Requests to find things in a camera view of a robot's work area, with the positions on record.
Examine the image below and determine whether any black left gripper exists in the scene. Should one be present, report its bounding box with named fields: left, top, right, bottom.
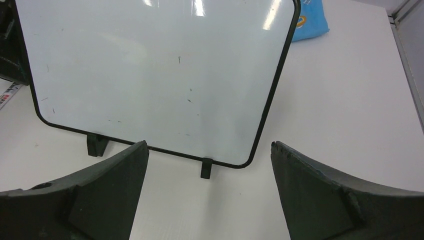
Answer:
left=0, top=0, right=29, bottom=86

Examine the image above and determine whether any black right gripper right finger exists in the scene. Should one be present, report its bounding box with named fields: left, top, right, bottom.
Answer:
left=270, top=141, right=424, bottom=240

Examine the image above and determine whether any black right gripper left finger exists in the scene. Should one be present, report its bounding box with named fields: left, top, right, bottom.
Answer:
left=0, top=141, right=149, bottom=240

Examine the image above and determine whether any white marker pen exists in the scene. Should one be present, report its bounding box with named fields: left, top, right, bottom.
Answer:
left=0, top=83, right=24, bottom=109

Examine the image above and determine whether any white whiteboard black frame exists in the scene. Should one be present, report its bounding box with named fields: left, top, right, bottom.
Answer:
left=11, top=0, right=301, bottom=169

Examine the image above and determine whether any blue patterned cloth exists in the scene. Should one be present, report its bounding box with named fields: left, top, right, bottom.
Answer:
left=292, top=0, right=330, bottom=42

